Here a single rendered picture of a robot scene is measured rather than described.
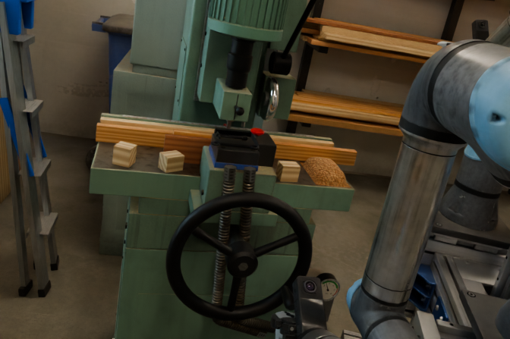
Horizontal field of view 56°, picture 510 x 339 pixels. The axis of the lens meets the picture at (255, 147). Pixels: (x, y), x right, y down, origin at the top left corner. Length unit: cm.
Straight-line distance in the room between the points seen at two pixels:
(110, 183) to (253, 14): 47
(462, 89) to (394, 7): 315
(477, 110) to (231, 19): 66
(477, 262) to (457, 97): 92
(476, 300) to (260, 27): 71
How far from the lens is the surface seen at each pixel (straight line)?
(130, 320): 126
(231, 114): 114
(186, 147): 111
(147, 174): 105
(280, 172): 111
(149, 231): 112
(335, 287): 122
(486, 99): 54
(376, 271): 77
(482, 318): 103
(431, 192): 71
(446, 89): 60
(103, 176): 106
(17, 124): 186
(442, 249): 141
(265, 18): 107
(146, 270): 117
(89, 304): 212
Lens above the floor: 133
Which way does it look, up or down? 19 degrees down
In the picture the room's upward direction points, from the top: 11 degrees clockwise
